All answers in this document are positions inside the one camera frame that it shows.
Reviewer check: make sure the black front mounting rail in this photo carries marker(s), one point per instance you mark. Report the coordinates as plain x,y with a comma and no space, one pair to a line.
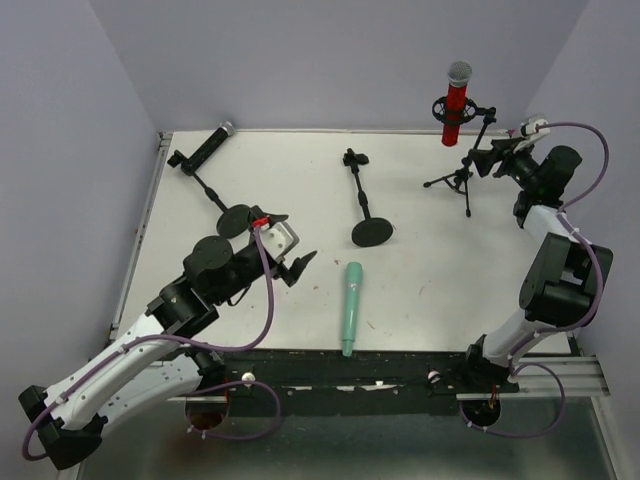
307,383

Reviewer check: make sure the red glitter microphone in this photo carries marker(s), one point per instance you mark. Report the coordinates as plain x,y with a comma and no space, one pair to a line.
459,74

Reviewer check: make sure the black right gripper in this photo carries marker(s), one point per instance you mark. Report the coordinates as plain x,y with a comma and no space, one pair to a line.
500,157

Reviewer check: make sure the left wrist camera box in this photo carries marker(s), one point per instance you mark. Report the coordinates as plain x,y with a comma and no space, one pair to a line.
276,241

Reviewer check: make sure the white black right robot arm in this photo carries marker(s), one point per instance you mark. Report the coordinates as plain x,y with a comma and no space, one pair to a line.
564,284

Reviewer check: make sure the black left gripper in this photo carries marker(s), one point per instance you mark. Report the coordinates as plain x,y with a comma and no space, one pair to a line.
255,262

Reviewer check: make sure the black round-base stand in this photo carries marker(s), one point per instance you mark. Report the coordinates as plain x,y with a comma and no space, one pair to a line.
370,231
233,220

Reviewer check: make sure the black glitter microphone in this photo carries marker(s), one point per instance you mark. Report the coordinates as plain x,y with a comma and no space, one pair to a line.
225,130

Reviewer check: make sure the teal microphone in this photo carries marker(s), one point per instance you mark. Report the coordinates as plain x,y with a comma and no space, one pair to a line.
353,283

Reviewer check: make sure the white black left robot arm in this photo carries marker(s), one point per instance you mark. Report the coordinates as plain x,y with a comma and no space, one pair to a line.
158,356

